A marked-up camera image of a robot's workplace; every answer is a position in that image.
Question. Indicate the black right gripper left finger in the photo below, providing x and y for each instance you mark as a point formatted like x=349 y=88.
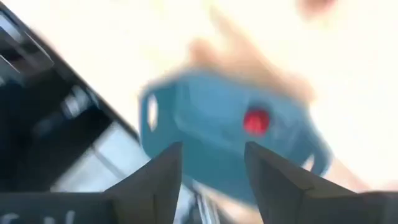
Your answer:
x=152 y=193

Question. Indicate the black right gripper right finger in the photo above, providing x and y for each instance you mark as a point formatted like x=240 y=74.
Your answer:
x=280 y=193

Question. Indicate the small red round produce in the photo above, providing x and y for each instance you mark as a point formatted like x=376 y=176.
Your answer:
x=256 y=122

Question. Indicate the blue plastic tupperware container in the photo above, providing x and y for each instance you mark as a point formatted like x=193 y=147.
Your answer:
x=211 y=109

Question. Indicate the black table border rail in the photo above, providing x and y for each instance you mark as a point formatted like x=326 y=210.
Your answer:
x=91 y=96

